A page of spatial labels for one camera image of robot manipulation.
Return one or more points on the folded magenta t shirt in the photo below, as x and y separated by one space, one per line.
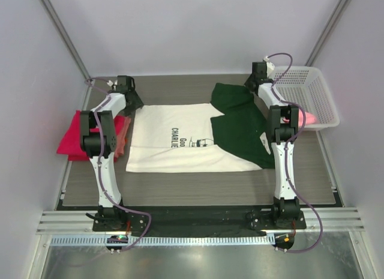
70 143

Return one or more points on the pink t shirt in basket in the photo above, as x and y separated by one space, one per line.
305 119

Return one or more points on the left aluminium corner post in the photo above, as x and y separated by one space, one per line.
61 30

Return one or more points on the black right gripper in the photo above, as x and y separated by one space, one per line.
248 84

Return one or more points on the white and green t shirt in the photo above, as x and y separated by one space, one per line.
228 134

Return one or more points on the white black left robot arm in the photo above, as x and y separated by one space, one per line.
98 139

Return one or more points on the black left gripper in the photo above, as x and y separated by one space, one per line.
138 103

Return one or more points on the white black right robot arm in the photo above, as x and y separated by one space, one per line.
281 126

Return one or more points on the aluminium corner post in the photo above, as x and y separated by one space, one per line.
327 31
61 30

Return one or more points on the aluminium frame rail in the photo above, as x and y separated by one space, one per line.
325 219

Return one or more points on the white slotted cable duct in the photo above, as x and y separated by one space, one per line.
124 241

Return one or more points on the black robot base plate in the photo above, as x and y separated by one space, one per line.
199 221

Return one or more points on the right aluminium corner post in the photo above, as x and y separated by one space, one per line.
327 31

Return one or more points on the white perforated plastic basket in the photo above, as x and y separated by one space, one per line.
307 87

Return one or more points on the folded salmon t shirt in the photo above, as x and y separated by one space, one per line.
122 124

